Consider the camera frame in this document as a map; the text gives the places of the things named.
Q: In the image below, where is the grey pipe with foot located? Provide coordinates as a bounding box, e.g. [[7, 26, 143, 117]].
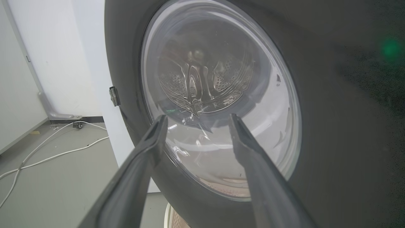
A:
[[3, 0, 83, 120]]

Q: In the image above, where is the white cable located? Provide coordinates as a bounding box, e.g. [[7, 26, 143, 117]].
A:
[[0, 121, 107, 208], [0, 136, 109, 180]]

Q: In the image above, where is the dark grey washing machine door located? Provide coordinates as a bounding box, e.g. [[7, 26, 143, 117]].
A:
[[104, 0, 405, 228]]

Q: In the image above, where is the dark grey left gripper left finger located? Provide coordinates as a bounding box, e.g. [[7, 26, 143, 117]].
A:
[[77, 114, 168, 228]]

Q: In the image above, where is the white laundry basket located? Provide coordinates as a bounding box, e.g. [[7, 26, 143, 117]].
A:
[[163, 203, 191, 228]]

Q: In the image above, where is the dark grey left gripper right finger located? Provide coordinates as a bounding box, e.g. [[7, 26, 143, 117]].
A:
[[228, 113, 318, 228]]

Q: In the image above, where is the white washing machine body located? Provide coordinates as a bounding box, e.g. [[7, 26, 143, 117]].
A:
[[71, 0, 161, 193]]

